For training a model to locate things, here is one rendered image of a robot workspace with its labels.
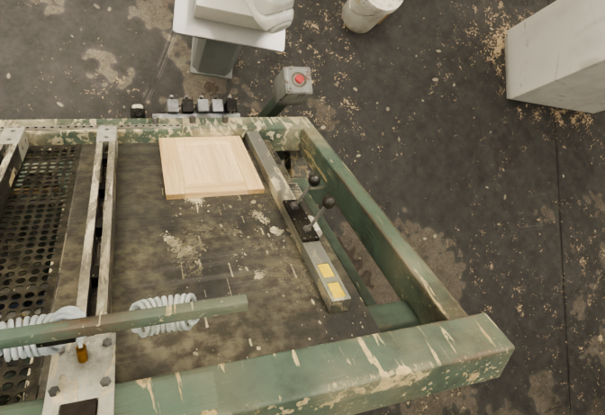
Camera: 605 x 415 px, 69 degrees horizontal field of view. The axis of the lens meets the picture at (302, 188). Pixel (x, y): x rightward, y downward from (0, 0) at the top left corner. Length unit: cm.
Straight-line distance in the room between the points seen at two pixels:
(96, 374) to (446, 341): 65
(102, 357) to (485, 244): 295
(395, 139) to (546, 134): 138
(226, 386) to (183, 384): 7
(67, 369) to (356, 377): 49
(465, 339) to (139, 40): 242
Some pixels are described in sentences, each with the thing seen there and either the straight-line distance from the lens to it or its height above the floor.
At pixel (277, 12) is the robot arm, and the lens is 184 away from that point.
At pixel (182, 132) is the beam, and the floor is 90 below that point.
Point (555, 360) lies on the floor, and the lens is 397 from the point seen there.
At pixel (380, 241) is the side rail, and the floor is 147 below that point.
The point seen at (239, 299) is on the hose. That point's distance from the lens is 74.
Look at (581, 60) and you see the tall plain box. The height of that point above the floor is 66.
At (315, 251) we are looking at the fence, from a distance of 120.
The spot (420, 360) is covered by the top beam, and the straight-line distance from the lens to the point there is 94.
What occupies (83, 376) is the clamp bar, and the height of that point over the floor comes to 179.
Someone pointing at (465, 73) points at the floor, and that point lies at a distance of 366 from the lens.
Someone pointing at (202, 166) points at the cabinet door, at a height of 107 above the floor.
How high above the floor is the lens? 263
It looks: 70 degrees down
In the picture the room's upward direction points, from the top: 68 degrees clockwise
